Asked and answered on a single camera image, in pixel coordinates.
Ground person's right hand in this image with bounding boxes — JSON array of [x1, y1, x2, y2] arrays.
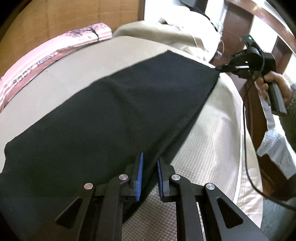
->
[[255, 71, 294, 109]]

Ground white ribbed strip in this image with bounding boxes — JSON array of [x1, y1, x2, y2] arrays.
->
[[255, 82, 296, 179]]

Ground bed with beige woven cover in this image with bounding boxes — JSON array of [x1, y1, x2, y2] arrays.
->
[[0, 37, 264, 241]]

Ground black pants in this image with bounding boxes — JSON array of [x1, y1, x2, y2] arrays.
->
[[0, 50, 221, 234]]

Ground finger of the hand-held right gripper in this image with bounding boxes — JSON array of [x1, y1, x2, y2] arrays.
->
[[230, 53, 250, 65], [216, 64, 251, 78]]

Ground black cable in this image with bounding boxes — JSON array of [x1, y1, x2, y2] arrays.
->
[[241, 76, 296, 209]]

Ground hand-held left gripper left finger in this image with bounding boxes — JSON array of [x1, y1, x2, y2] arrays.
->
[[32, 152, 145, 241]]

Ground pink printed mattress edge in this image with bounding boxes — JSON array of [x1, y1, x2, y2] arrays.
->
[[0, 22, 113, 112]]

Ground beige blanket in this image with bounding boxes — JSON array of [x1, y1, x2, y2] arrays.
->
[[112, 20, 222, 63]]

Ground brown wooden window frame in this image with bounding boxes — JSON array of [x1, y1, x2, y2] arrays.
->
[[221, 0, 296, 77]]

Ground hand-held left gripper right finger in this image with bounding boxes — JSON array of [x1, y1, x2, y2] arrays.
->
[[157, 158, 270, 241]]

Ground white cloth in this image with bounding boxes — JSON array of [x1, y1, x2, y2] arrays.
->
[[159, 9, 223, 37]]

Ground person's right forearm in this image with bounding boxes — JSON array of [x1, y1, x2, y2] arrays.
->
[[279, 83, 296, 149]]

